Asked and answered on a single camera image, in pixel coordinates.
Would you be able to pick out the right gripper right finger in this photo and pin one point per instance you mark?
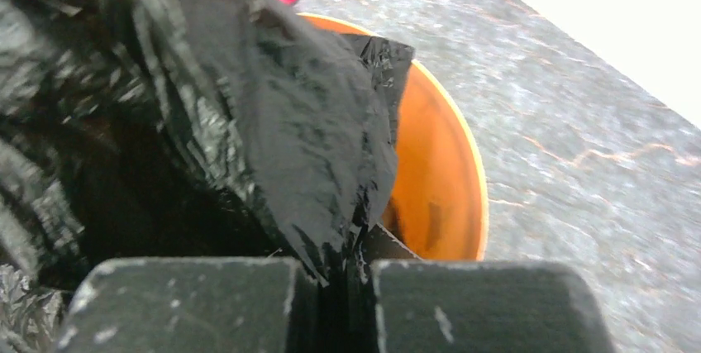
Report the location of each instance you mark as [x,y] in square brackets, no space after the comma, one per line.
[414,305]

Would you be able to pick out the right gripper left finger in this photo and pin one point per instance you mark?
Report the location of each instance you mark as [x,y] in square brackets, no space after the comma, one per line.
[172,305]

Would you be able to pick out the orange trash bin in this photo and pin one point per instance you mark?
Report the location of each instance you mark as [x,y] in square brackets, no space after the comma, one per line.
[440,196]

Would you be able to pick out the black trash bag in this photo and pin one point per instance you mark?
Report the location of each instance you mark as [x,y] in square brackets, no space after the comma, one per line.
[188,129]

